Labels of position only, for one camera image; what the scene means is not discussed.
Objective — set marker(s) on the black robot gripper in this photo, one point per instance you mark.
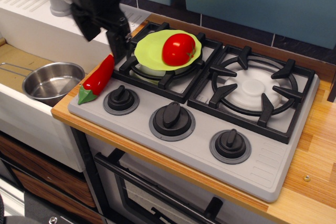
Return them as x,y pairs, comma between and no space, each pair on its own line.
92,15

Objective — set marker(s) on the red toy chili pepper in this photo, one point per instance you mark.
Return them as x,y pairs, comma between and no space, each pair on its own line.
95,84

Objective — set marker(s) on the red toy tomato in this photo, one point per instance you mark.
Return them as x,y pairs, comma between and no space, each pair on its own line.
178,49

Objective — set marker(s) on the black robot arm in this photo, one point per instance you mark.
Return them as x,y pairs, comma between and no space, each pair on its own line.
93,15

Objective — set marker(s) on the light green plastic plate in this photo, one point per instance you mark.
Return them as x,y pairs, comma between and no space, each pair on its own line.
148,51

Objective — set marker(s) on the white toy sink unit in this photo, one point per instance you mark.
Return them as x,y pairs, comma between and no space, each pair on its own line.
31,37

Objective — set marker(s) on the small steel pot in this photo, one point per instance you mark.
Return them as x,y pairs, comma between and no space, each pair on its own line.
43,87

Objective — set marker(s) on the black left stove knob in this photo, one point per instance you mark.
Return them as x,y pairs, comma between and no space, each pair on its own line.
121,101

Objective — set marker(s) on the black stove knob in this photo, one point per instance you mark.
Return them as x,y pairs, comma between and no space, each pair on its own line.
172,122
230,147
121,101

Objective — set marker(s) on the black left burner grate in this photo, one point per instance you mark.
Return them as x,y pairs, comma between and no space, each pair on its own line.
176,85

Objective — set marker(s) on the black burner grate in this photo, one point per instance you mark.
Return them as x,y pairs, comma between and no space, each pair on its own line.
262,94
176,85

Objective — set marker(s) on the black middle stove knob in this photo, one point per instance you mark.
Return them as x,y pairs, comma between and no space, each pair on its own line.
172,122

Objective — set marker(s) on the wooden drawer fronts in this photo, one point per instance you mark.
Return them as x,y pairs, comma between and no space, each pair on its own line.
53,182

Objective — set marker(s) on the grey toy stove top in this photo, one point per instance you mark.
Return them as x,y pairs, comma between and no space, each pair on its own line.
261,175

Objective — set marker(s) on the toy oven door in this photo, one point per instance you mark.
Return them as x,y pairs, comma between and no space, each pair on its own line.
151,203

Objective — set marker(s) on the black right stove knob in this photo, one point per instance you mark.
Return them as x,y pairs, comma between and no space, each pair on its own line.
230,147

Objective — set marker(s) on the black right burner grate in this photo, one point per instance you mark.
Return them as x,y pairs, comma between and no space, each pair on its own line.
262,94

